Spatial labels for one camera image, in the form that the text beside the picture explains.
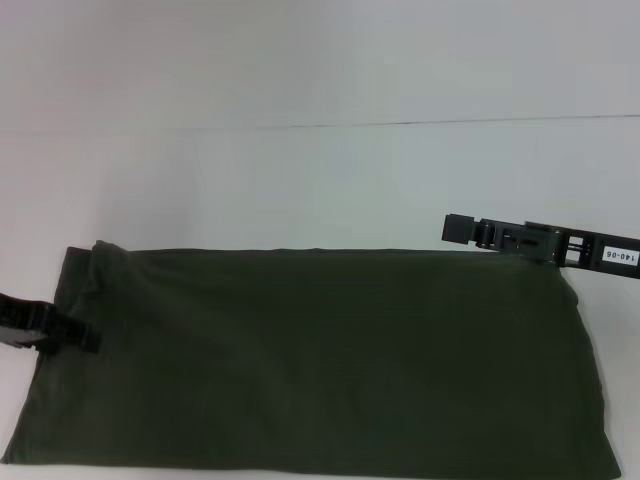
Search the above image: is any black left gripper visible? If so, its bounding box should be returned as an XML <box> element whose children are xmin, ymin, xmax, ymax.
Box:
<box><xmin>0</xmin><ymin>293</ymin><xmax>103</xmax><ymax>356</ymax></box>

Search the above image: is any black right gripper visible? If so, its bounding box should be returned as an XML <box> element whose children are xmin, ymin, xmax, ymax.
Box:
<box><xmin>441</xmin><ymin>212</ymin><xmax>640</xmax><ymax>281</ymax></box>

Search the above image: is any dark green FREE t-shirt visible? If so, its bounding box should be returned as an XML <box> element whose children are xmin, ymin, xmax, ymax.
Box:
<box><xmin>0</xmin><ymin>239</ymin><xmax>624</xmax><ymax>480</ymax></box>

